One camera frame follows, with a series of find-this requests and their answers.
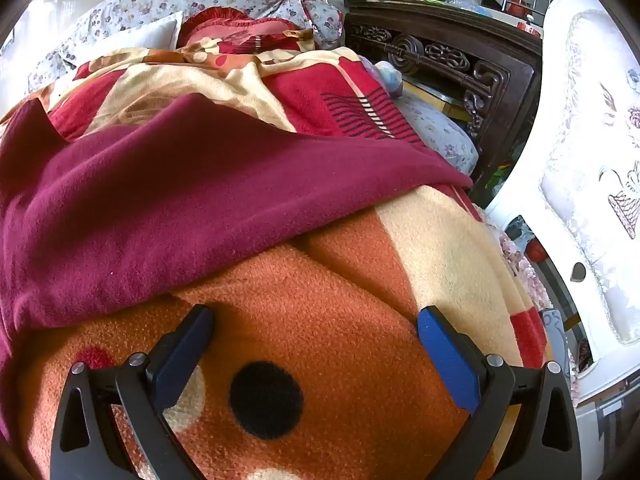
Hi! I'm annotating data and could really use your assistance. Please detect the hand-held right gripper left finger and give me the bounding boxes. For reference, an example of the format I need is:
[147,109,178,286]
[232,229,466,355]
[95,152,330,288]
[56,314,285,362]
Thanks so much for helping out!
[50,304,216,480]

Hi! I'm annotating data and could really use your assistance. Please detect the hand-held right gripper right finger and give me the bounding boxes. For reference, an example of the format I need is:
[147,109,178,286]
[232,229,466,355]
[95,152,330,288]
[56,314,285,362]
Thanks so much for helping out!
[416,305,583,480]

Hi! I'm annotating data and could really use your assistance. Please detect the maroon fleece garment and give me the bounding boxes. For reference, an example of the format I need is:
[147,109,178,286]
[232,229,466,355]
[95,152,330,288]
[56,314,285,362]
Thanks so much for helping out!
[0,94,473,441]

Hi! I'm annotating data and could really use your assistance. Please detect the orange red printed blanket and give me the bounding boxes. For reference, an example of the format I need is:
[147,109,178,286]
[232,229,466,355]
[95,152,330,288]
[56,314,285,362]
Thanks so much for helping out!
[0,46,556,480]

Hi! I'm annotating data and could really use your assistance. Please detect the floral bed sheet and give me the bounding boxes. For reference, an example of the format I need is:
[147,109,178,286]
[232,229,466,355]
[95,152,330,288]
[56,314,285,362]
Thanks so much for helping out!
[395,95,481,178]

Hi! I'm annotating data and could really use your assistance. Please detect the white upholstered chair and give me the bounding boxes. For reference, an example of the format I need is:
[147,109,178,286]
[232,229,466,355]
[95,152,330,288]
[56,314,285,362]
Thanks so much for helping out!
[487,0,640,406]

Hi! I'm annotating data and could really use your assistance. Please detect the pale blue cloth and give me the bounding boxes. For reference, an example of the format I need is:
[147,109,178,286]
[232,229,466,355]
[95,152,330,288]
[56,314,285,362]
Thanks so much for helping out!
[372,60,406,98]

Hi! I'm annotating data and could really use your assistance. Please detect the small floral pillow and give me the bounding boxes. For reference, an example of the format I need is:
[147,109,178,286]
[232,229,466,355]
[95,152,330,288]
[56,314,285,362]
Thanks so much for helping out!
[27,12,101,92]

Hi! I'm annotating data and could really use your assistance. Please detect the white pillow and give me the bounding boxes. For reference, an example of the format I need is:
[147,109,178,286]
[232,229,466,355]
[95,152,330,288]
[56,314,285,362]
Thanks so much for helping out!
[70,10,183,68]

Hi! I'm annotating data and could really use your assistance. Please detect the dark carved wooden headboard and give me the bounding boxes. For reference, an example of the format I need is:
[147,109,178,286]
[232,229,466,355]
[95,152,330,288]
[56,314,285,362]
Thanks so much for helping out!
[342,0,546,206]

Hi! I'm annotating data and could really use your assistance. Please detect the red ruffled pillow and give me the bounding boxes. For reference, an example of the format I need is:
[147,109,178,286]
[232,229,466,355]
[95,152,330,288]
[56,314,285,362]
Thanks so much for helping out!
[176,6,313,56]

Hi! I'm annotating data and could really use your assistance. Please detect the floral pillows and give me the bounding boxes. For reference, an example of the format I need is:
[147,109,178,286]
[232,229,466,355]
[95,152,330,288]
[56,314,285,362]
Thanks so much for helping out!
[75,0,346,53]

